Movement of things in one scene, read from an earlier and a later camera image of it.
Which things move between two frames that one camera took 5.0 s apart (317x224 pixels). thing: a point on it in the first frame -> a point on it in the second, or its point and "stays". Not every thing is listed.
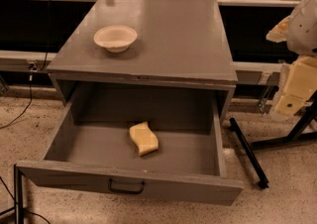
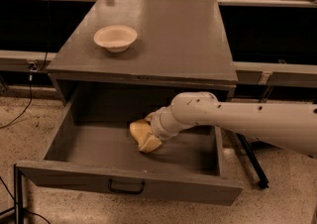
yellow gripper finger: x=289 y=104 -> x=153 y=143
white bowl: x=115 y=39 stays
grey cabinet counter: x=180 y=44 stays
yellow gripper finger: x=278 y=34 -> x=151 y=116
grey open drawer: x=95 y=153 stays
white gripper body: x=304 y=33 -> x=160 y=125
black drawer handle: x=125 y=190 stays
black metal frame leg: x=18 y=194 stays
